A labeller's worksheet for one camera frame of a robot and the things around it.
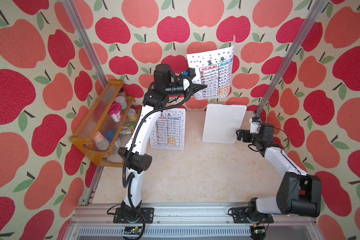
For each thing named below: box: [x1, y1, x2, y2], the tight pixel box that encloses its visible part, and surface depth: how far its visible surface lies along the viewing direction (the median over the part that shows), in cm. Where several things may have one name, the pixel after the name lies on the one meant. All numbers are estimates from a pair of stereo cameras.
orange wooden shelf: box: [69, 79, 142, 168], surface depth 87 cm
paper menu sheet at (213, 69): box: [186, 35, 236, 101], surface depth 55 cm
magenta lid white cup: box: [107, 102, 122, 123], surface depth 91 cm
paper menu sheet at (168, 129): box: [150, 108, 186, 150], surface depth 93 cm
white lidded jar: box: [114, 95, 128, 110], surface depth 102 cm
